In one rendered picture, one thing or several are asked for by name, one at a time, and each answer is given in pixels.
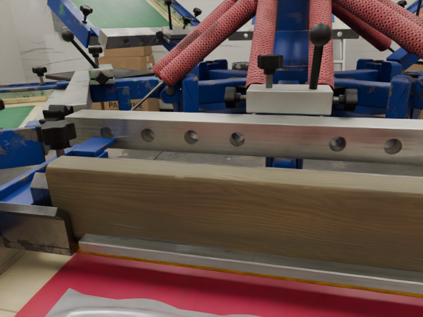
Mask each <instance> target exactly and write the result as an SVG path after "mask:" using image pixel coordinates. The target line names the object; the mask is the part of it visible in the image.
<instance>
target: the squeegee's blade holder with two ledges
mask: <svg viewBox="0 0 423 317"><path fill-rule="evenodd" d="M79 248H80V250H81V251H83V252H93V253H103V254H108V255H117V256H123V257H133V258H138V259H147V260H157V261H162V262H172V263H177V264H187V265H196V266H202V267H211V268H216V269H226V270H236V271H241V272H250V273H256V274H266V275H275V276H280V277H290V278H295V279H305V280H310V281H320V282H329V283H334V284H344V285H349V286H359V287H368V288H373V289H383V290H389V291H398V292H407V293H413V294H423V272H416V271H409V270H399V269H389V268H383V267H372V266H366V265H356V264H345V263H339V262H328V261H323V260H312V259H301V258H295V257H285V256H279V255H268V254H262V253H252V252H241V251H235V250H225V249H219V248H208V247H197V246H192V245H181V244H175V243H164V242H154V241H148V240H138V239H132V238H121V237H115V236H104V235H94V234H88V233H86V234H85V235H84V236H83V237H82V238H81V239H80V240H79Z"/></svg>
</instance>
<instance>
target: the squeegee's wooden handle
mask: <svg viewBox="0 0 423 317"><path fill-rule="evenodd" d="M45 176H46V180H47V185H48V190H49V193H50V198H51V202H52V207H55V208H60V209H62V210H64V211H66V212H68V214H69V218H70V223H71V227H72V233H73V237H74V240H75V241H79V240H80V239H81V238H82V237H83V236H84V235H85V234H86V233H88V234H94V235H104V236H115V237H121V238H132V239H138V240H148V241H154V242H164V243H175V244H181V245H192V246H197V247H208V248H219V249H225V250H235V251H241V252H252V253H262V254H268V255H279V256H285V257H295V258H301V259H312V260H323V261H328V262H339V263H345V264H356V265H366V266H372V267H383V268H389V269H399V270H409V271H416V272H423V178H415V177H395V176H384V175H364V174H345V173H334V172H314V171H304V170H285V169H265V168H254V167H234V166H224V165H204V164H184V163H174V162H154V161H144V160H124V159H113V158H94V157H74V156H63V155H62V156H60V157H59V158H57V159H55V160H53V161H51V162H50V163H48V165H47V167H46V171H45Z"/></svg>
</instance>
